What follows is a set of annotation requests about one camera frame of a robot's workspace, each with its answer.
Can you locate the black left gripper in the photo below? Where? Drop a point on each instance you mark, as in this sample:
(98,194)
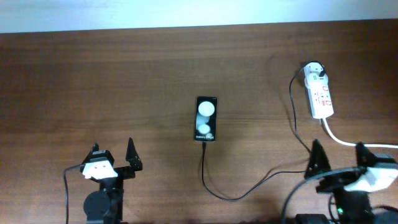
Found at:
(134,161)

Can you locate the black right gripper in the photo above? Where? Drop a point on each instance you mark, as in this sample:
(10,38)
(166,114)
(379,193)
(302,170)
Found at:
(335,183)

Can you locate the black Galaxy flip phone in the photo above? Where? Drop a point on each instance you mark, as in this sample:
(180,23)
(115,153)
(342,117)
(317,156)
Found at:
(205,119)

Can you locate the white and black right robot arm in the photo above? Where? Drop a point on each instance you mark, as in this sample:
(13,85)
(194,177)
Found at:
(351,207)

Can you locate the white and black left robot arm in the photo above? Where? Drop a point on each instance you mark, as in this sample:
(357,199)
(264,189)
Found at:
(106,204)

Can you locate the white charger adapter plug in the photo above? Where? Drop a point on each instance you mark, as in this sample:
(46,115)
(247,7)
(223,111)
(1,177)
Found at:
(315,78)

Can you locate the white power strip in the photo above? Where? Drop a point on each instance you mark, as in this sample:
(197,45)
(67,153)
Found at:
(319,98)

